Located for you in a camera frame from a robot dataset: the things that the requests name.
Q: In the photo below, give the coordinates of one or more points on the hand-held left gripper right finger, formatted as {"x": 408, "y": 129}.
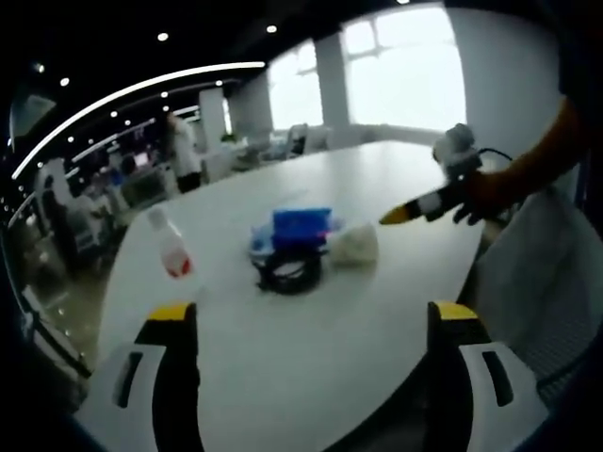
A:
{"x": 447, "y": 391}

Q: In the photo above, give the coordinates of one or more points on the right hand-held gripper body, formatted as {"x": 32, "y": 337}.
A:
{"x": 459, "y": 150}

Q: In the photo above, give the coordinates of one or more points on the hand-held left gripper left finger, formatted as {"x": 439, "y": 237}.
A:
{"x": 179, "y": 400}

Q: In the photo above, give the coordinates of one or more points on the white paper cup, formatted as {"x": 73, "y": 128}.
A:
{"x": 355, "y": 245}

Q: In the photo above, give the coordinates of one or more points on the blue tissue packet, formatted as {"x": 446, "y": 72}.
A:
{"x": 301, "y": 226}

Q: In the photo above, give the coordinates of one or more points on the clear plastic water bottle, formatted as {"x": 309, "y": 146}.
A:
{"x": 169, "y": 245}

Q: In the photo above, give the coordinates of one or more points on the clear bag with blue sponge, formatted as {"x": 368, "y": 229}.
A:
{"x": 259, "y": 240}

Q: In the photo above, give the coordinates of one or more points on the white tabletop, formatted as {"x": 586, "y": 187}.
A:
{"x": 306, "y": 339}

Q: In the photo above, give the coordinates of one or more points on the person's right hand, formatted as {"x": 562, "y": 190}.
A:
{"x": 485, "y": 198}

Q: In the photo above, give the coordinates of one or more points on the white mesh office chair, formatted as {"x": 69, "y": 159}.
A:
{"x": 542, "y": 282}

